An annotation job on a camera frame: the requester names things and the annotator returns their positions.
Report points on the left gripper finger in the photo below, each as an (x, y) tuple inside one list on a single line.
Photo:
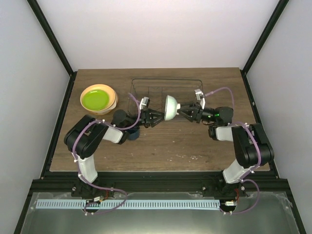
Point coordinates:
[(155, 113), (155, 120)]

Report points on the black aluminium frame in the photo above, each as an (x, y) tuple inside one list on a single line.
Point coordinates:
[(268, 181)]

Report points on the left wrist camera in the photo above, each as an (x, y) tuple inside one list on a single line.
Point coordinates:
[(144, 103)]

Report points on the pale green bowl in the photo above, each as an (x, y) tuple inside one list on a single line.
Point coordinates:
[(171, 108)]

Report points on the lime green plate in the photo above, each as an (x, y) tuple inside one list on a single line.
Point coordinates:
[(95, 100)]

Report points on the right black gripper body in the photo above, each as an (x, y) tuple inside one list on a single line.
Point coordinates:
[(199, 114)]

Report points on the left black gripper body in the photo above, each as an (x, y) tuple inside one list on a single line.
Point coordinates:
[(144, 119)]

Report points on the light blue slotted strip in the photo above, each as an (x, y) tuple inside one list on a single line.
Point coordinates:
[(130, 204)]

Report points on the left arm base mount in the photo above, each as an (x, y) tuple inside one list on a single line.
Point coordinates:
[(86, 191)]

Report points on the dark blue mug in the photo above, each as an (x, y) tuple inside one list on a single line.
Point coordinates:
[(133, 134)]

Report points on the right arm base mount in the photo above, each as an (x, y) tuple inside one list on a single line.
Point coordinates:
[(216, 186)]

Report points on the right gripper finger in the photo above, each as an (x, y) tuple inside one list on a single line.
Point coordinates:
[(186, 107), (190, 116)]

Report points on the orange bowl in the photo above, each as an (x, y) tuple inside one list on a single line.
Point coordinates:
[(113, 98)]

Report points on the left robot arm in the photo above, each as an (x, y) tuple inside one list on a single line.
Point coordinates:
[(84, 138)]

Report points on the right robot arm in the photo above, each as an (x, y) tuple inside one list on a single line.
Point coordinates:
[(252, 147)]

